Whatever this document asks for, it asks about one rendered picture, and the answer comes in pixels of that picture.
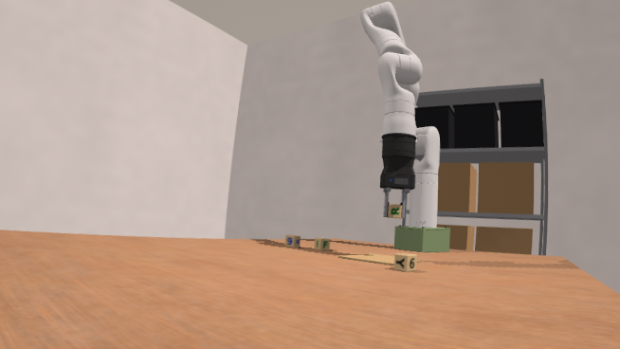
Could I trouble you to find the wooden letter block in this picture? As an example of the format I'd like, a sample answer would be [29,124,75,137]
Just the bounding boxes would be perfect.
[314,238,330,250]
[393,253,417,272]
[285,235,301,248]
[388,204,402,218]

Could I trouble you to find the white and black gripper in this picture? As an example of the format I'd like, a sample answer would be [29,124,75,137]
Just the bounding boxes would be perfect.
[380,112,417,218]

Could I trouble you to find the tan flat mat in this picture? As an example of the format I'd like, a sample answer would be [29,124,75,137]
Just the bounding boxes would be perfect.
[338,253,394,266]

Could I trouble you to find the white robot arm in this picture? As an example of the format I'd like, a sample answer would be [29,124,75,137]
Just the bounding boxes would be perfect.
[360,2,440,228]

